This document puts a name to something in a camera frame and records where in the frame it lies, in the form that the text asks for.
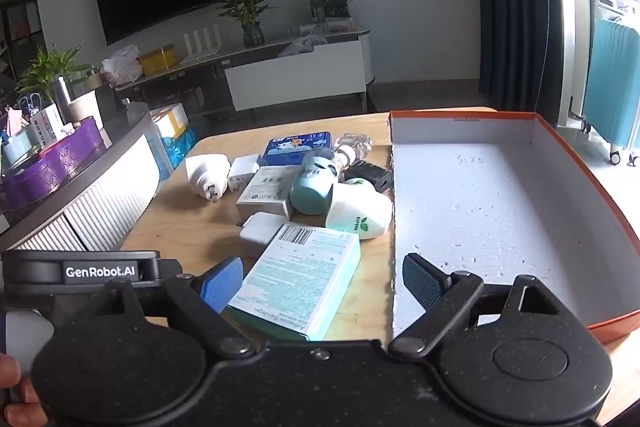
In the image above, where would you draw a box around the leafy green potted plant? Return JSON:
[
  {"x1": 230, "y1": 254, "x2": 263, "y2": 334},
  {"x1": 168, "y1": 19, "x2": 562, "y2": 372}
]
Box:
[{"x1": 15, "y1": 44, "x2": 93, "y2": 108}]

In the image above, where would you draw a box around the white medicine box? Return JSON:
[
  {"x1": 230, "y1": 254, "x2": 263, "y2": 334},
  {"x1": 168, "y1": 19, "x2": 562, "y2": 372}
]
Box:
[{"x1": 30, "y1": 103, "x2": 66, "y2": 142}]

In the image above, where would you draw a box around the purple tray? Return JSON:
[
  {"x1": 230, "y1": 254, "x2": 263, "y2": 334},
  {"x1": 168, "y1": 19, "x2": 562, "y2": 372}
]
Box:
[{"x1": 0, "y1": 117, "x2": 108, "y2": 212}]

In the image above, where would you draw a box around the clear glass bottle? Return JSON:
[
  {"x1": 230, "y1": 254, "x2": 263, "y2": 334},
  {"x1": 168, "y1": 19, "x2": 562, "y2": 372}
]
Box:
[{"x1": 332, "y1": 133, "x2": 375, "y2": 172}]

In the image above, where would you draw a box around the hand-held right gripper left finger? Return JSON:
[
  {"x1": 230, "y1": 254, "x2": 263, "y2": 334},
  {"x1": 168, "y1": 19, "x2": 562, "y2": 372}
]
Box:
[{"x1": 85, "y1": 256, "x2": 256, "y2": 358}]

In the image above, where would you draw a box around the white power adapter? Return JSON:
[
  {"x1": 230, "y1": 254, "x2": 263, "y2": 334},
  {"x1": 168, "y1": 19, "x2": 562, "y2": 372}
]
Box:
[{"x1": 239, "y1": 213, "x2": 286, "y2": 258}]

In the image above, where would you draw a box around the white router with antennas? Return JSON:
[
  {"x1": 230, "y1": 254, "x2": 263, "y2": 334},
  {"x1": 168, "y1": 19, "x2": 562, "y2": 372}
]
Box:
[{"x1": 181, "y1": 26, "x2": 221, "y2": 64}]

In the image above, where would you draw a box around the white plastic bag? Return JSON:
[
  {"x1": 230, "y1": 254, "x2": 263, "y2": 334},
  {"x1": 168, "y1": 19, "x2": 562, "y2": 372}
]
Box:
[{"x1": 101, "y1": 45, "x2": 142, "y2": 84}]

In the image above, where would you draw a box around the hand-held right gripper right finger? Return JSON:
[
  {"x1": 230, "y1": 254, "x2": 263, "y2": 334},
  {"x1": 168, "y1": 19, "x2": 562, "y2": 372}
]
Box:
[{"x1": 389, "y1": 253, "x2": 576, "y2": 357}]

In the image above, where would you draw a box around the white paper cup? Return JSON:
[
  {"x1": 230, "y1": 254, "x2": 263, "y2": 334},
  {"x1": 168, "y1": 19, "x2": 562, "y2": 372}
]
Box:
[{"x1": 67, "y1": 89, "x2": 103, "y2": 130}]

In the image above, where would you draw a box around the black charger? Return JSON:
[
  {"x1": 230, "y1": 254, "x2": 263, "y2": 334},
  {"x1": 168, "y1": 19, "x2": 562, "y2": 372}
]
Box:
[{"x1": 345, "y1": 160, "x2": 394, "y2": 194}]

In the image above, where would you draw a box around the white yellow cardboard box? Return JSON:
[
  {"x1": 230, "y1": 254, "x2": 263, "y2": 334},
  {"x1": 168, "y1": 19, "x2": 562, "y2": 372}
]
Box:
[{"x1": 150, "y1": 103, "x2": 190, "y2": 138}]

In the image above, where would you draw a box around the white charger cube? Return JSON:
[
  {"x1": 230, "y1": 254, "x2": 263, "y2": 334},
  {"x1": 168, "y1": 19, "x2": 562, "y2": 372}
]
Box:
[{"x1": 227, "y1": 156, "x2": 261, "y2": 195}]

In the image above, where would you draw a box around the stainless steel thermos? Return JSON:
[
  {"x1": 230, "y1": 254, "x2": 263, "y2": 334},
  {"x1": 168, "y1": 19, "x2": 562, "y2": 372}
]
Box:
[{"x1": 52, "y1": 76, "x2": 73, "y2": 122}]

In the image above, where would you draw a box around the white television stand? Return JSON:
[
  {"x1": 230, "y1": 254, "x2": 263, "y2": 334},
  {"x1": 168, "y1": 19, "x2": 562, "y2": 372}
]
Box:
[{"x1": 114, "y1": 27, "x2": 376, "y2": 114}]

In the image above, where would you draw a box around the small grey white box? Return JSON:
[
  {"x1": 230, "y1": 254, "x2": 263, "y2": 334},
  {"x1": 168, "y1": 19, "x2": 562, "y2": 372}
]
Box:
[{"x1": 236, "y1": 166, "x2": 301, "y2": 220}]

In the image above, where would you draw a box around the teal suitcase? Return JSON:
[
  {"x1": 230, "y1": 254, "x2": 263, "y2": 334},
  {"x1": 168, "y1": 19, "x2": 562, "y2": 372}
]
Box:
[{"x1": 580, "y1": 18, "x2": 640, "y2": 165}]

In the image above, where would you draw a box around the teal cotton swab container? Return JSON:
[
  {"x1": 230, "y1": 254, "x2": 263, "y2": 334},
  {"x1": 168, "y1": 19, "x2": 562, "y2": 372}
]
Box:
[{"x1": 290, "y1": 152, "x2": 338, "y2": 215}]

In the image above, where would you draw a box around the curved grey white counter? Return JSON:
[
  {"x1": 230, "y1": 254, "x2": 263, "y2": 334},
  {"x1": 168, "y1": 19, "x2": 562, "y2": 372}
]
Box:
[{"x1": 0, "y1": 102, "x2": 161, "y2": 253}]

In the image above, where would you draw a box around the white bottle green leaf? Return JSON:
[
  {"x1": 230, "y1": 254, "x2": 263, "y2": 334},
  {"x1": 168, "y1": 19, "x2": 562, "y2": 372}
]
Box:
[{"x1": 325, "y1": 179, "x2": 393, "y2": 240}]

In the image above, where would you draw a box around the clear plastic organizer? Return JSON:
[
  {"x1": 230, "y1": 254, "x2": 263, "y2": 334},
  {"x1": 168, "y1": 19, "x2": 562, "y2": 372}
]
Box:
[{"x1": 300, "y1": 18, "x2": 361, "y2": 35}]

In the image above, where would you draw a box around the white travel plug adapter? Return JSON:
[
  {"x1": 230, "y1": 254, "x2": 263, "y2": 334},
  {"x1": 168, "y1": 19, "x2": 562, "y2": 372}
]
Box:
[{"x1": 185, "y1": 154, "x2": 232, "y2": 204}]

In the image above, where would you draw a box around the orange white cardboard box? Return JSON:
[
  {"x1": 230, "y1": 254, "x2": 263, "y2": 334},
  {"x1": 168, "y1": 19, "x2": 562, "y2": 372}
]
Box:
[{"x1": 389, "y1": 109, "x2": 640, "y2": 345}]

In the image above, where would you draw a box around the dark green box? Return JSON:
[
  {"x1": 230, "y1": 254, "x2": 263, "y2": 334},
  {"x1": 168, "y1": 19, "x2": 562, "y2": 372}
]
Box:
[{"x1": 309, "y1": 0, "x2": 349, "y2": 22}]

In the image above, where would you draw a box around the person's left hand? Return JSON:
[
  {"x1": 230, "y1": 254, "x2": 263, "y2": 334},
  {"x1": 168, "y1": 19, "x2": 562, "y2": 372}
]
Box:
[{"x1": 0, "y1": 352, "x2": 48, "y2": 427}]

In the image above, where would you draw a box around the blue tissue pack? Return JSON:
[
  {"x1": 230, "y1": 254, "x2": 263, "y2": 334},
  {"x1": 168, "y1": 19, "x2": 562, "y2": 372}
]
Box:
[{"x1": 262, "y1": 131, "x2": 331, "y2": 168}]

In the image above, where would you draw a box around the dark curtain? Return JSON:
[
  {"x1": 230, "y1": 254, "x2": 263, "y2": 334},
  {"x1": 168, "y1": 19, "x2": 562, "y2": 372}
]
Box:
[{"x1": 470, "y1": 0, "x2": 561, "y2": 125}]

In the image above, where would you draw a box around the blue plastic bag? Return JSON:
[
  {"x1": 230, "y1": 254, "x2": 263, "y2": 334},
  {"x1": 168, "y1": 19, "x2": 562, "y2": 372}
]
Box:
[{"x1": 159, "y1": 124, "x2": 198, "y2": 170}]

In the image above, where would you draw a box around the teal bandage box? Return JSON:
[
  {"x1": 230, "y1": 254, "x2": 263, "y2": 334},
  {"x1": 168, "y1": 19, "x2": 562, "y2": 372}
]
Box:
[{"x1": 227, "y1": 223, "x2": 362, "y2": 342}]

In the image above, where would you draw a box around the crumpled grey white cloth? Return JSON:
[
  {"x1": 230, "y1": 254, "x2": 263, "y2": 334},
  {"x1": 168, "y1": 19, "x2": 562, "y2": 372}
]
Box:
[{"x1": 278, "y1": 34, "x2": 328, "y2": 58}]

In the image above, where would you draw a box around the bamboo plant in glass vase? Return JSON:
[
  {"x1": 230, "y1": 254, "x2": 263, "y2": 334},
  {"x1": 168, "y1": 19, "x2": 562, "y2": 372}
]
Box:
[{"x1": 212, "y1": 0, "x2": 278, "y2": 48}]

